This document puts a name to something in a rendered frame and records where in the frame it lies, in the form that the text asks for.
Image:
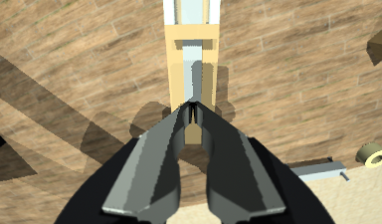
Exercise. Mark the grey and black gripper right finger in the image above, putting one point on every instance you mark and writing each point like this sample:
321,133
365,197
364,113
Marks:
245,181

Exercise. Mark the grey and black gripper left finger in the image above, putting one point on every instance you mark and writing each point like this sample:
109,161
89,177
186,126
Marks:
141,182

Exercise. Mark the pale grey bar with small pegs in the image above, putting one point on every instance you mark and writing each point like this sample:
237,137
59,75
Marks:
319,171

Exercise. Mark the long tan wooden beam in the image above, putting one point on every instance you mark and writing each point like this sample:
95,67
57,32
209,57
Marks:
375,44

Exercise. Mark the grey square stick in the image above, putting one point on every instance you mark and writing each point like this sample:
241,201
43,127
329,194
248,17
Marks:
192,68

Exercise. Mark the pale yellow tape roll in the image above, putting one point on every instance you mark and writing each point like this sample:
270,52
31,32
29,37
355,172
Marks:
370,154

